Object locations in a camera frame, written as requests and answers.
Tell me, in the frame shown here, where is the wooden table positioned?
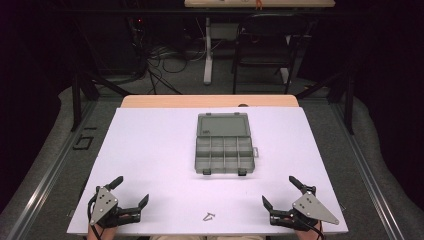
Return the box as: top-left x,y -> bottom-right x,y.
120,94 -> 300,109

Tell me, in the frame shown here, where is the person's right hand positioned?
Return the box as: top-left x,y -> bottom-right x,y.
295,221 -> 325,240

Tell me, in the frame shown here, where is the white-legged wooden desk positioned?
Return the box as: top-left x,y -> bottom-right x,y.
183,0 -> 336,86

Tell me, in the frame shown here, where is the bundle of floor cables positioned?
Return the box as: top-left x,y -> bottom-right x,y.
131,16 -> 204,96

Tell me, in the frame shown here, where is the person's left hand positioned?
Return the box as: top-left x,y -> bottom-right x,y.
87,213 -> 132,240

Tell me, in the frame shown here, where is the black folding chair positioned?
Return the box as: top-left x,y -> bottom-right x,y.
231,13 -> 316,95

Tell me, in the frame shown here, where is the grey transparent compartment box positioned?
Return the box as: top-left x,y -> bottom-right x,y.
194,112 -> 260,177

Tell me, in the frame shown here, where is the black metal stand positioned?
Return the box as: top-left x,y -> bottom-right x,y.
70,70 -> 132,133
295,68 -> 356,136

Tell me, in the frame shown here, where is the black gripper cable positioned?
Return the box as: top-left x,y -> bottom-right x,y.
87,195 -> 103,240
298,216 -> 326,240

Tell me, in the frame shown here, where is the white board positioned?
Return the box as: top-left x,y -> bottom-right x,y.
66,106 -> 350,236

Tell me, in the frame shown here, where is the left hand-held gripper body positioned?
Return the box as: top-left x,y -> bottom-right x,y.
87,185 -> 142,230

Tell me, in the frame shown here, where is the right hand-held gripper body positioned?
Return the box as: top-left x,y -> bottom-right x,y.
269,185 -> 341,232

